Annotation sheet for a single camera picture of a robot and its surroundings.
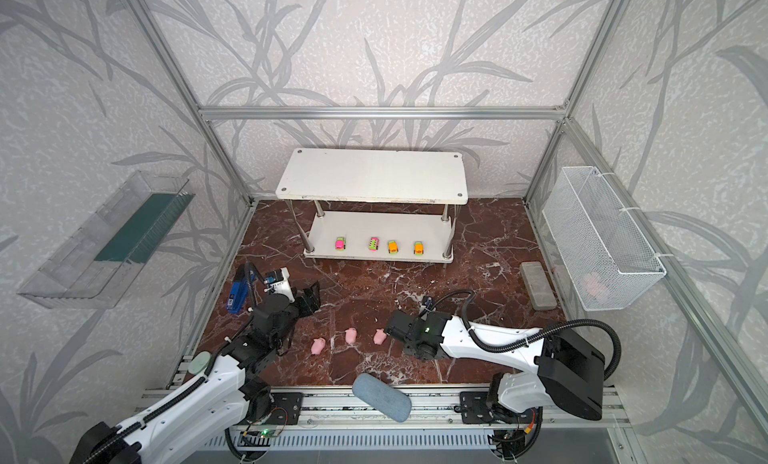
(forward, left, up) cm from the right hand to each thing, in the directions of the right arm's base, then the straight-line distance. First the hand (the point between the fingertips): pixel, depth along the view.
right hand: (413, 336), depth 82 cm
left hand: (+14, +28, +10) cm, 32 cm away
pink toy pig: (-2, +26, -2) cm, 27 cm away
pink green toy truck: (+28, +12, +5) cm, 31 cm away
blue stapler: (+18, +53, +2) cm, 56 cm away
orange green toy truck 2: (+27, -2, +4) cm, 27 cm away
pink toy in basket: (+7, -45, +16) cm, 49 cm away
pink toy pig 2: (+1, +18, -2) cm, 18 cm away
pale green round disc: (-6, +58, -1) cm, 58 cm away
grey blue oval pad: (-15, +6, 0) cm, 17 cm away
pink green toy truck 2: (+28, +23, +5) cm, 37 cm away
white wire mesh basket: (+5, -40, +31) cm, 51 cm away
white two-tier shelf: (+24, +10, +28) cm, 38 cm away
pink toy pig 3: (+1, +10, -2) cm, 10 cm away
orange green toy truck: (+27, +6, +5) cm, 28 cm away
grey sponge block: (+16, -41, -2) cm, 44 cm away
